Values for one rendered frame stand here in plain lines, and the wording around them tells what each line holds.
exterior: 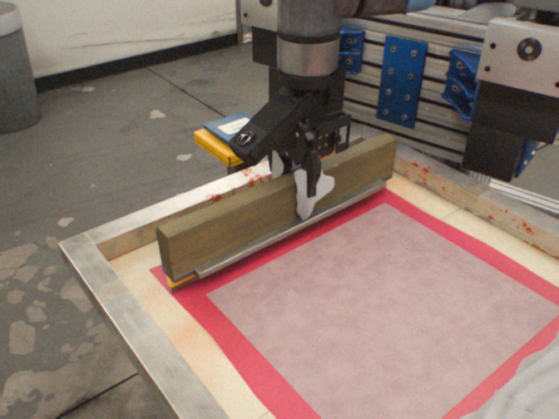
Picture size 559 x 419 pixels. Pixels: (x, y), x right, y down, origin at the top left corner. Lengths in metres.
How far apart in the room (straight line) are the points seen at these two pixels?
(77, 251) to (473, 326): 0.51
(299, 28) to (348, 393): 0.40
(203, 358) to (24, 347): 1.48
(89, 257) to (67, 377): 1.22
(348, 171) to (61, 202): 2.09
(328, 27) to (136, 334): 0.40
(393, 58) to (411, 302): 0.56
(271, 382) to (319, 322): 0.10
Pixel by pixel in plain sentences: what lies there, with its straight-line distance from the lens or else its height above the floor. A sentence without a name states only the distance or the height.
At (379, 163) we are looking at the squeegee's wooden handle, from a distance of 0.84.
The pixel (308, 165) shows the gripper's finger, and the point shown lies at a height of 1.09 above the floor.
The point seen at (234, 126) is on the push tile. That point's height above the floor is 0.97.
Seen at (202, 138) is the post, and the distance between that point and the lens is 1.06.
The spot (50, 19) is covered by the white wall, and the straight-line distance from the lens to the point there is 3.94.
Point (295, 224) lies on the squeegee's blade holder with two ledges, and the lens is 0.74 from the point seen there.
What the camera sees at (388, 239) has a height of 0.95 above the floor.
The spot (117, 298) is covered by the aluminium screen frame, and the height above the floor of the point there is 0.99.
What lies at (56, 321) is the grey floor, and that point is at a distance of 2.11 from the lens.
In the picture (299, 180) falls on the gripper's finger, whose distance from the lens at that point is 0.70.
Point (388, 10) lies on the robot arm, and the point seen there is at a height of 1.27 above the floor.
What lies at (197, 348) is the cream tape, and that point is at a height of 0.95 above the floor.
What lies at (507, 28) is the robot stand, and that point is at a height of 1.21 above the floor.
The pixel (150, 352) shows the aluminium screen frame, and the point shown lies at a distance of 0.59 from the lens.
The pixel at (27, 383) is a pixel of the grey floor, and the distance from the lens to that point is 1.95.
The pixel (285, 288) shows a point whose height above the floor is 0.95.
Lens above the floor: 1.44
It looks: 36 degrees down
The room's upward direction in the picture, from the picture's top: straight up
